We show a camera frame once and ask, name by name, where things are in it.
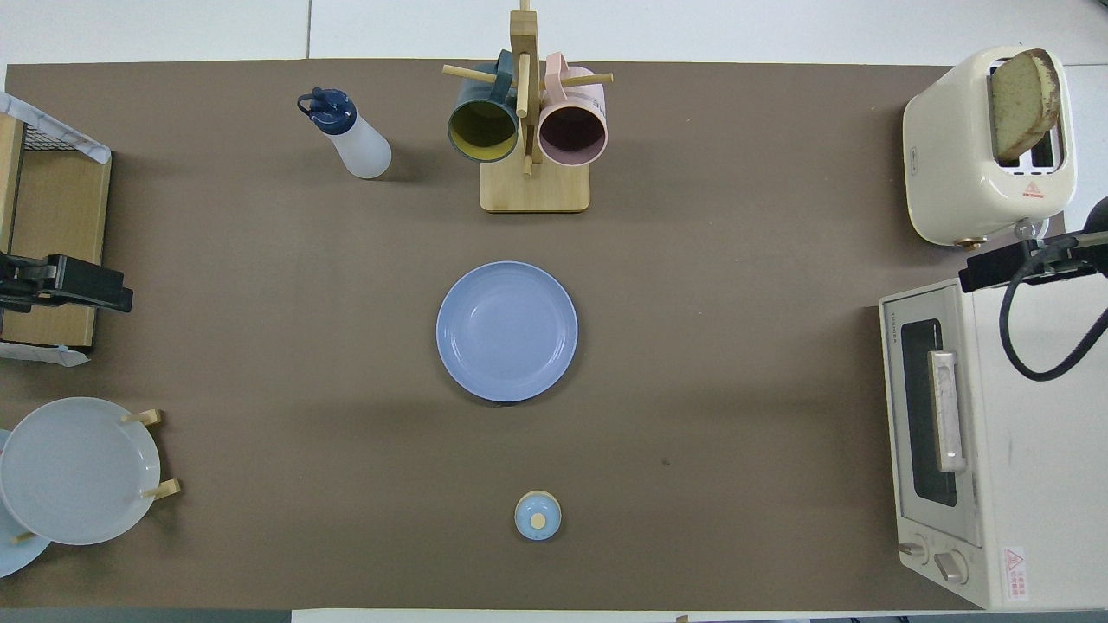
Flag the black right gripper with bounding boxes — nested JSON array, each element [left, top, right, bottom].
[[958, 229, 1108, 293]]

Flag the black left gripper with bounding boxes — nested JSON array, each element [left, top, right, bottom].
[[0, 254, 133, 314]]

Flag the toasted bread slice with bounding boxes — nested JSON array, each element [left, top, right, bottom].
[[990, 49, 1060, 163]]

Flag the white squeeze bottle blue cap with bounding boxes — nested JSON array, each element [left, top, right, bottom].
[[297, 87, 392, 180]]

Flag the wooden plate rack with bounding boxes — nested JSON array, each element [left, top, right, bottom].
[[10, 409, 182, 544]]

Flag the pale grey plate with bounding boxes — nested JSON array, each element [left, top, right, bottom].
[[0, 397, 162, 546]]

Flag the light blue plate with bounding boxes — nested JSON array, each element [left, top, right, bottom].
[[0, 430, 53, 579]]

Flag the blue round plate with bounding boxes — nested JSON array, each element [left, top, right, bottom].
[[435, 261, 579, 403]]

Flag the small blue seasoning jar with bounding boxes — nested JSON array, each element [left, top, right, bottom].
[[514, 490, 563, 542]]

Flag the wooden two-level shelf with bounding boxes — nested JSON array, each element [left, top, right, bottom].
[[0, 115, 113, 349]]

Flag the white folded paper sheet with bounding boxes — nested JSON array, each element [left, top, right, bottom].
[[0, 341, 90, 368]]

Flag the cream two-slot toaster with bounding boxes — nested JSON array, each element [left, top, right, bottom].
[[902, 46, 1078, 247]]

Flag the white patterned cloth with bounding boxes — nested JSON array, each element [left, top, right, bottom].
[[0, 92, 112, 165]]

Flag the brown table mat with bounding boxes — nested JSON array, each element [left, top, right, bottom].
[[0, 59, 1067, 611]]

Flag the white toaster oven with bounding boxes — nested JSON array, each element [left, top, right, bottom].
[[879, 275, 1108, 611]]

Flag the dark teal mug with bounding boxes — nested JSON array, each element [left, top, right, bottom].
[[447, 49, 520, 164]]

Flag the pink ribbed mug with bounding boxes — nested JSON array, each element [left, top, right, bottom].
[[537, 52, 609, 168]]

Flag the wooden mug tree stand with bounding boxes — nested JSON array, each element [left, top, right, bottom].
[[442, 0, 614, 214]]

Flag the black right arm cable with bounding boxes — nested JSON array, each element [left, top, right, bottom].
[[1000, 251, 1108, 382]]

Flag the black wire basket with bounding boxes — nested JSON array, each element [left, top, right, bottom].
[[19, 121, 92, 155]]

